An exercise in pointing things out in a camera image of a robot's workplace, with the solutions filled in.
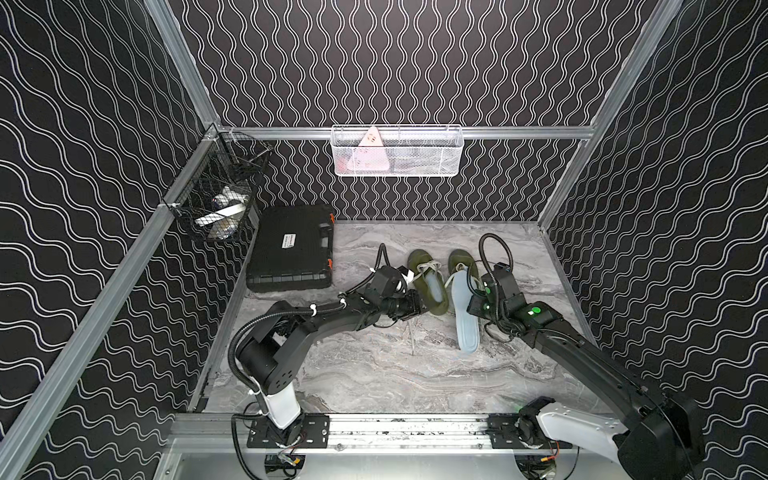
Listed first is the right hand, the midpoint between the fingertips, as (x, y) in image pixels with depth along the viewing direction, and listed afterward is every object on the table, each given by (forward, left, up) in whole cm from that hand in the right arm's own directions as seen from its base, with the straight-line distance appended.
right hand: (474, 297), depth 83 cm
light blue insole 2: (-5, +6, +11) cm, 13 cm away
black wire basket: (+29, +78, +15) cm, 85 cm away
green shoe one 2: (+20, -1, -7) cm, 21 cm away
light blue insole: (+12, +8, -11) cm, 18 cm away
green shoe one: (+19, +14, -8) cm, 24 cm away
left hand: (-1, +12, -1) cm, 12 cm away
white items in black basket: (+11, +64, +22) cm, 69 cm away
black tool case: (+23, +57, -6) cm, 62 cm away
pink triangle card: (+36, +30, +22) cm, 52 cm away
